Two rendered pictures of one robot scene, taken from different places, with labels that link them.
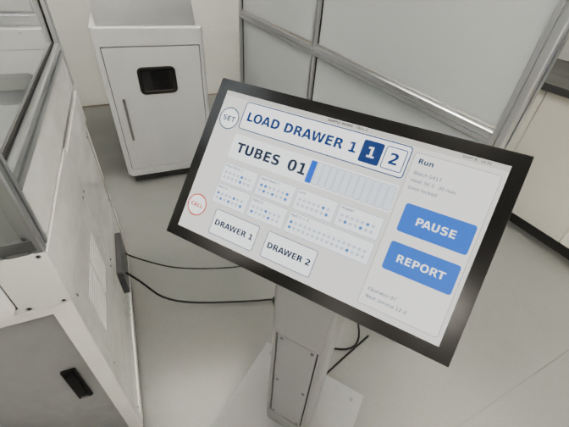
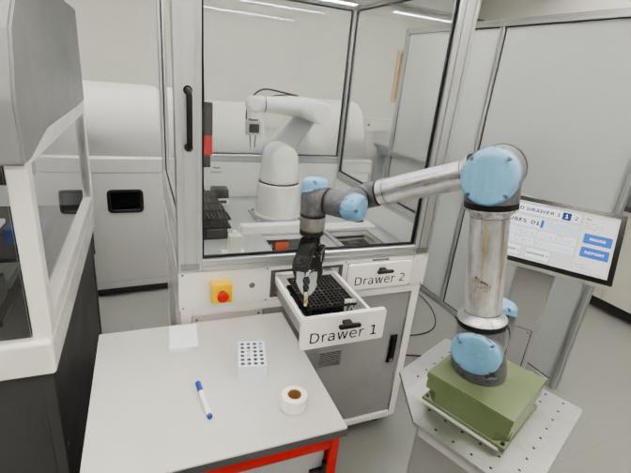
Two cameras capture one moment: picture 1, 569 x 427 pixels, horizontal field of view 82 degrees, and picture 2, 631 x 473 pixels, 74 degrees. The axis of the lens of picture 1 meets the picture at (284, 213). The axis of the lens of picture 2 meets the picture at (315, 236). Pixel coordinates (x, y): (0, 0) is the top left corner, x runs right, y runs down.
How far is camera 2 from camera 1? 1.54 m
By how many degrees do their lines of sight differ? 18
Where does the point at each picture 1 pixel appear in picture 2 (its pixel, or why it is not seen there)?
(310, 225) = (545, 243)
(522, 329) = not seen: outside the picture
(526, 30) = (614, 176)
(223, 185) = not seen: hidden behind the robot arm
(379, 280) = (578, 260)
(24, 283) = (415, 268)
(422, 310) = (598, 268)
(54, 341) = (400, 311)
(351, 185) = (561, 228)
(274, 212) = (528, 239)
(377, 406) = not seen: hidden behind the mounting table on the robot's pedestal
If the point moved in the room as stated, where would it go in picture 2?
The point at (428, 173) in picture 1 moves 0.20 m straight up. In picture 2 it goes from (591, 222) to (607, 175)
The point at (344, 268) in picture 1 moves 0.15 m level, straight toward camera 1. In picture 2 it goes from (562, 257) to (570, 271)
